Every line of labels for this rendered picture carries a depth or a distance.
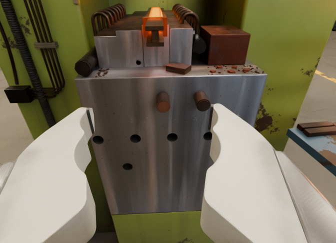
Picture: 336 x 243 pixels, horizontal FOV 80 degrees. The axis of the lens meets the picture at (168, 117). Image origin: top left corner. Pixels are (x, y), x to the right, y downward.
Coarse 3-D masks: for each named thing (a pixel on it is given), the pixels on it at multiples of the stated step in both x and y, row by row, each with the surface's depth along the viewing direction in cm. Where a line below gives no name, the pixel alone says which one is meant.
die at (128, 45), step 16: (128, 16) 69; (144, 16) 60; (112, 32) 44; (128, 32) 40; (176, 32) 41; (192, 32) 41; (96, 48) 42; (112, 48) 42; (128, 48) 42; (144, 48) 42; (160, 48) 42; (176, 48) 42; (112, 64) 44; (128, 64) 44; (144, 64) 44; (160, 64) 44
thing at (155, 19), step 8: (152, 8) 62; (152, 16) 44; (160, 16) 39; (144, 24) 38; (152, 24) 31; (160, 24) 31; (144, 32) 39; (152, 32) 31; (160, 32) 38; (152, 40) 31; (160, 40) 32
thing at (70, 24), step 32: (32, 0) 48; (64, 0) 49; (96, 0) 63; (0, 32) 52; (32, 32) 52; (64, 32) 53; (0, 64) 56; (64, 64) 57; (64, 96) 62; (32, 128) 68; (96, 192) 87; (96, 224) 100
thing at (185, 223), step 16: (128, 224) 66; (144, 224) 66; (160, 224) 67; (176, 224) 67; (192, 224) 67; (128, 240) 71; (144, 240) 71; (160, 240) 72; (176, 240) 72; (192, 240) 73; (208, 240) 74
